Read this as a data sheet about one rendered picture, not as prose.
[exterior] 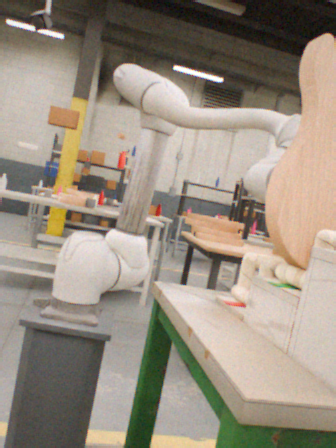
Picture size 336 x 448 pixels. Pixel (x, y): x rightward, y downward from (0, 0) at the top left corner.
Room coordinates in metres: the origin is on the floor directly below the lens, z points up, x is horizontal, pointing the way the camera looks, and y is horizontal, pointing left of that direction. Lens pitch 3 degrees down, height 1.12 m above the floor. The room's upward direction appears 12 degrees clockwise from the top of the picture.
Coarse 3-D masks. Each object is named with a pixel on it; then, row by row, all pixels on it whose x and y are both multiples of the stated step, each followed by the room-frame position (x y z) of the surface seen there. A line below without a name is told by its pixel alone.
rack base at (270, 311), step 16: (256, 288) 0.75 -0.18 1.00; (272, 288) 0.70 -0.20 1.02; (256, 304) 0.74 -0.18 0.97; (272, 304) 0.69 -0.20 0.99; (288, 304) 0.65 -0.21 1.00; (256, 320) 0.73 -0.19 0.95; (272, 320) 0.68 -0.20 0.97; (288, 320) 0.64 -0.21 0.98; (272, 336) 0.67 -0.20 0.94; (288, 336) 0.63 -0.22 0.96
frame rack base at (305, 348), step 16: (320, 256) 0.60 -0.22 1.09; (320, 272) 0.59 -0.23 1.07; (304, 288) 0.62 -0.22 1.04; (320, 288) 0.58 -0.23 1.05; (304, 304) 0.61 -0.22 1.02; (320, 304) 0.57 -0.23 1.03; (304, 320) 0.60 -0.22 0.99; (320, 320) 0.57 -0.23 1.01; (304, 336) 0.59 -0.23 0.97; (320, 336) 0.56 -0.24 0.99; (288, 352) 0.62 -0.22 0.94; (304, 352) 0.58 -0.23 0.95; (320, 352) 0.55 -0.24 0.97; (304, 368) 0.58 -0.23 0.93; (320, 368) 0.54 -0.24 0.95
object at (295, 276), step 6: (282, 264) 0.74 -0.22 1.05; (288, 264) 0.74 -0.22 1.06; (276, 270) 0.75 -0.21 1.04; (282, 270) 0.73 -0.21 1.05; (288, 270) 0.71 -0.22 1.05; (294, 270) 0.70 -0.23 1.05; (300, 270) 0.69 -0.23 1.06; (282, 276) 0.72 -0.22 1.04; (288, 276) 0.71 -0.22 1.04; (294, 276) 0.69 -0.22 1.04; (300, 276) 0.67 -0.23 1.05; (288, 282) 0.71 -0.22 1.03; (294, 282) 0.69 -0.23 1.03; (300, 282) 0.67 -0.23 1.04; (300, 288) 0.68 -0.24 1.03
